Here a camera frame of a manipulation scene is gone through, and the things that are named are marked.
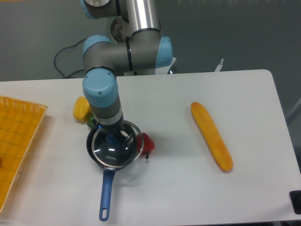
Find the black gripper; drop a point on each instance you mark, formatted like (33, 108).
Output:
(110, 126)

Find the glass pot lid blue knob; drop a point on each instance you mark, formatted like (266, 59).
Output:
(110, 152)

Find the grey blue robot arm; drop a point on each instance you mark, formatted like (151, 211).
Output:
(143, 48)

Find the green bell pepper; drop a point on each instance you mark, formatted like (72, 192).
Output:
(90, 123)

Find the red bell pepper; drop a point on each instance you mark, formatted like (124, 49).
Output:
(148, 146)

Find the yellow bell pepper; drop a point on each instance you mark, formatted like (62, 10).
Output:
(82, 110)

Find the orange plastic basket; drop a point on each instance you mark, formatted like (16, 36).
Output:
(19, 122)

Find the long yellow bread loaf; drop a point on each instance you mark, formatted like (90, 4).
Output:
(212, 136)

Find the black object table corner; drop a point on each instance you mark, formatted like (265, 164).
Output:
(296, 201)

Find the blue saucepan with handle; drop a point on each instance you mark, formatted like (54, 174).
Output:
(108, 176)

